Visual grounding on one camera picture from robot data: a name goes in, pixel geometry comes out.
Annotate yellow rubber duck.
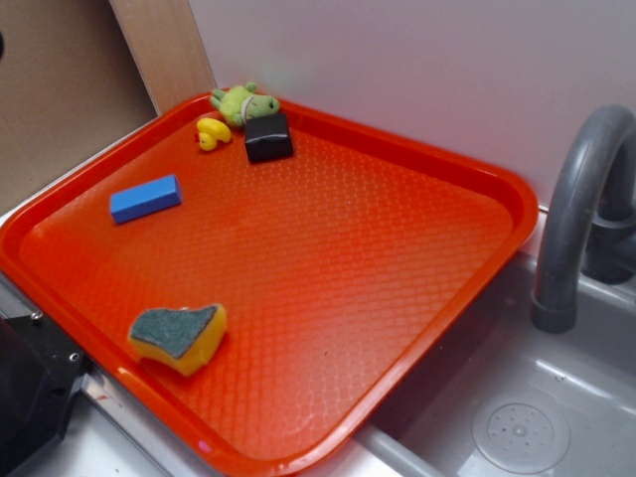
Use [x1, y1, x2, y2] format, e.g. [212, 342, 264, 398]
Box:
[195, 117, 232, 152]

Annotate black rectangular block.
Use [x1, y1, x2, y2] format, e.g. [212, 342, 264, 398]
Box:
[244, 113, 294, 163]

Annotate blue rectangular block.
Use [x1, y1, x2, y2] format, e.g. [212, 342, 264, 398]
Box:
[109, 175, 182, 225]

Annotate light wooden board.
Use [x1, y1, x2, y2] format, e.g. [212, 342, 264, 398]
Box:
[110, 0, 217, 114]

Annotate grey plastic sink basin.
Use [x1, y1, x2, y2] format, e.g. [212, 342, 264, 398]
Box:
[357, 254, 635, 476]

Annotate red plastic tray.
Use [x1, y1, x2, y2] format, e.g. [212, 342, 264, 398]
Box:
[1, 95, 538, 476]

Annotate grey curved faucet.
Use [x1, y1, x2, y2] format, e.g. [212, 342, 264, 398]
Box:
[531, 104, 635, 334]

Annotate yellow green scrub sponge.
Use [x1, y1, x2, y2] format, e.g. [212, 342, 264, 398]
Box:
[128, 304, 228, 377]

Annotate green plush frog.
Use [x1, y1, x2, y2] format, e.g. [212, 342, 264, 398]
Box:
[210, 82, 281, 128]

